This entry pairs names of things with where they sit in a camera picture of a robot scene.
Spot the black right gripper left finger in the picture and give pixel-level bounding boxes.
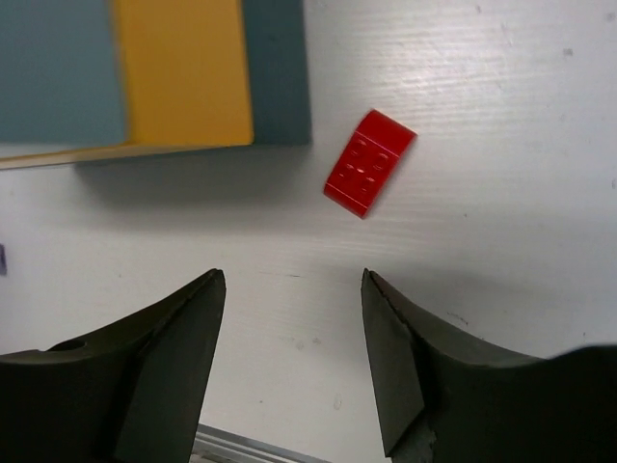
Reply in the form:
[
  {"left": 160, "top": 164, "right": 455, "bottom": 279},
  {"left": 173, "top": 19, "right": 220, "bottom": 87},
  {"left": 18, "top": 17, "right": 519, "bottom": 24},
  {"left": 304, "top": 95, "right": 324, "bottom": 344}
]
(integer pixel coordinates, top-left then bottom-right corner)
[{"left": 1, "top": 269, "right": 226, "bottom": 462}]

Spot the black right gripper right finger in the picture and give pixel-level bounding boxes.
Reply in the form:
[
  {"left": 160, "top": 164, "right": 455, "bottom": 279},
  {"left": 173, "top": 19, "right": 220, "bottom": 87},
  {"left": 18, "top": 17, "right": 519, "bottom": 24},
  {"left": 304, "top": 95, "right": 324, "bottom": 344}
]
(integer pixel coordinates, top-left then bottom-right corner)
[{"left": 361, "top": 270, "right": 616, "bottom": 462}]

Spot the red sloped lego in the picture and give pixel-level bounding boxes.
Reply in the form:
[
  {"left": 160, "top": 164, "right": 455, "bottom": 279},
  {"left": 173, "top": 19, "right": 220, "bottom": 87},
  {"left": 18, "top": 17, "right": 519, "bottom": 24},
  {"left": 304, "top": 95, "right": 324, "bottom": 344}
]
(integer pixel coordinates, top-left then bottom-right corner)
[{"left": 324, "top": 109, "right": 417, "bottom": 218}]

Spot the purple square lego lower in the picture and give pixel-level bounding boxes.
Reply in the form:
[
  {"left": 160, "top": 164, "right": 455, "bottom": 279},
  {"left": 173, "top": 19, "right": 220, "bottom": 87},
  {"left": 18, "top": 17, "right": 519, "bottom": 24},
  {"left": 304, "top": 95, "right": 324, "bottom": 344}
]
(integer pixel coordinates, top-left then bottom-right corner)
[{"left": 0, "top": 244, "right": 8, "bottom": 276}]

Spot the stacked teal yellow drawer cabinet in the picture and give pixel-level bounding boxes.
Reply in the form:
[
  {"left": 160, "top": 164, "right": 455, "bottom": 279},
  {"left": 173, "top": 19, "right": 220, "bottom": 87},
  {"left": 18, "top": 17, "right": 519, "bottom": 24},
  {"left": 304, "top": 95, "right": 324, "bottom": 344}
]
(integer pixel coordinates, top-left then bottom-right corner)
[{"left": 1, "top": 1, "right": 311, "bottom": 169}]

